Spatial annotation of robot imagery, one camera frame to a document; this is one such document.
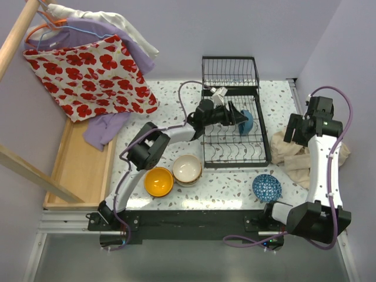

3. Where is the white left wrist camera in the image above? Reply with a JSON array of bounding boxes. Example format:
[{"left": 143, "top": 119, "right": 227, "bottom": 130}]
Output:
[{"left": 210, "top": 86, "right": 227, "bottom": 106}]

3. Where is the orange clothes hanger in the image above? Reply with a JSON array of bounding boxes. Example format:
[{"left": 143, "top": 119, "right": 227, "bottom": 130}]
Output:
[{"left": 24, "top": 0, "right": 67, "bottom": 46}]

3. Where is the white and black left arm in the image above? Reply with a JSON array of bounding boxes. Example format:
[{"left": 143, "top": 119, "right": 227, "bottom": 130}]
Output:
[{"left": 98, "top": 99, "right": 249, "bottom": 230}]

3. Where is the lilac purple shirt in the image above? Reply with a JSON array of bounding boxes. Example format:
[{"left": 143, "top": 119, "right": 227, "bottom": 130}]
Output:
[{"left": 23, "top": 18, "right": 159, "bottom": 150}]

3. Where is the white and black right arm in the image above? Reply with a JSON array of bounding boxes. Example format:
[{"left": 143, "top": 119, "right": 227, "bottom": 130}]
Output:
[{"left": 261, "top": 96, "right": 351, "bottom": 244}]

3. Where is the red poppy print cloth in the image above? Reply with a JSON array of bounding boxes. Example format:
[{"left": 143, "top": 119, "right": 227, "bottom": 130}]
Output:
[{"left": 23, "top": 35, "right": 159, "bottom": 122}]

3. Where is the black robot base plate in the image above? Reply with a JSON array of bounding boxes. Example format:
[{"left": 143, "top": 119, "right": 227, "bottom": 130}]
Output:
[{"left": 86, "top": 210, "right": 284, "bottom": 251}]

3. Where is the beige crumpled cloth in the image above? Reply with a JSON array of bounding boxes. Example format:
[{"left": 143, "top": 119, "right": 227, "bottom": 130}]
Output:
[{"left": 269, "top": 131, "right": 352, "bottom": 192}]

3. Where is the solid blue bowl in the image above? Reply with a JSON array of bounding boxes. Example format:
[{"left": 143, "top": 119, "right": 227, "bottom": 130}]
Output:
[{"left": 238, "top": 110, "right": 254, "bottom": 136}]

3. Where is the blue wire clothes hanger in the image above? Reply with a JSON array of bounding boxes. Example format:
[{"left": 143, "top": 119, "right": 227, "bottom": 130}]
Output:
[{"left": 28, "top": 18, "right": 116, "bottom": 51}]

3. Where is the wooden clothes rail frame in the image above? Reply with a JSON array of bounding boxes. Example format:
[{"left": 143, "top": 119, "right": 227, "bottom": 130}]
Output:
[{"left": 1, "top": 1, "right": 83, "bottom": 203}]

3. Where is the blue triangle pattern bowl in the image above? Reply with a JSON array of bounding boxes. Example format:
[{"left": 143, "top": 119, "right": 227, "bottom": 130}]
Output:
[{"left": 252, "top": 174, "right": 282, "bottom": 203}]

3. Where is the orange yellow bowl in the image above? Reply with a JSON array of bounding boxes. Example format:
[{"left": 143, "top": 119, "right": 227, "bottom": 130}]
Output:
[{"left": 144, "top": 167, "right": 174, "bottom": 197}]

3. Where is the light wooden tray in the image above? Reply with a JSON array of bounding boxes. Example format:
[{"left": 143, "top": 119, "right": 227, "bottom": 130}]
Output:
[{"left": 43, "top": 119, "right": 117, "bottom": 210}]

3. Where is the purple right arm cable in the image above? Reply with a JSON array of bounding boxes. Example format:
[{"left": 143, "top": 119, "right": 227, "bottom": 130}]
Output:
[{"left": 222, "top": 86, "right": 353, "bottom": 252}]

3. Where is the cream white bowl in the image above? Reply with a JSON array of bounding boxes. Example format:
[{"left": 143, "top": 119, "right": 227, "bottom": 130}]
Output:
[{"left": 172, "top": 155, "right": 203, "bottom": 187}]

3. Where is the white hanging garment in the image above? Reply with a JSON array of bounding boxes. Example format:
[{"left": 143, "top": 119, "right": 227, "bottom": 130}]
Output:
[{"left": 47, "top": 4, "right": 159, "bottom": 60}]

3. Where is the black wire dish rack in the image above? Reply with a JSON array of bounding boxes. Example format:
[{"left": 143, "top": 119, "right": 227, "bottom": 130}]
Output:
[{"left": 202, "top": 56, "right": 271, "bottom": 169}]

